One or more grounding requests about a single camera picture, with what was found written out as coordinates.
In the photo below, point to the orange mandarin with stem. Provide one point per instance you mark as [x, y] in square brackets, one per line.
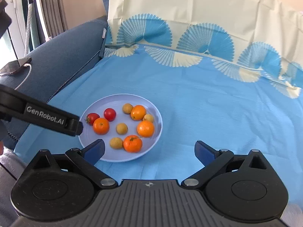
[132, 144]

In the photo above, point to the black smartphone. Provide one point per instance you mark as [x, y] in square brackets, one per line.
[14, 66]

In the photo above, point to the tan longan fruit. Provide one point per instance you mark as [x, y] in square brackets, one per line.
[127, 108]
[148, 117]
[116, 143]
[121, 128]

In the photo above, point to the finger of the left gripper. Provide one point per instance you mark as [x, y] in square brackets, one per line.
[74, 127]

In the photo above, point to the lilac round plate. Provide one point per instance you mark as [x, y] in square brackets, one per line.
[116, 102]

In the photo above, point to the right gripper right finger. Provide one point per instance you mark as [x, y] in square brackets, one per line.
[213, 160]

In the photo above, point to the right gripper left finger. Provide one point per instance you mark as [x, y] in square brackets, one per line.
[85, 160]

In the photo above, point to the dark blue sofa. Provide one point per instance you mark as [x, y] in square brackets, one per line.
[60, 61]

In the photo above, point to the small red tomato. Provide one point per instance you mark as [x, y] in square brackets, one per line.
[109, 114]

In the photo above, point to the blue patterned sofa cover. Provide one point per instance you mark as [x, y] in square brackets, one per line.
[196, 103]

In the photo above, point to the grey curtain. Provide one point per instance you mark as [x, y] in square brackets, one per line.
[34, 22]

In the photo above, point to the red tomato with stem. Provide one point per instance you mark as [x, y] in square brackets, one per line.
[91, 117]

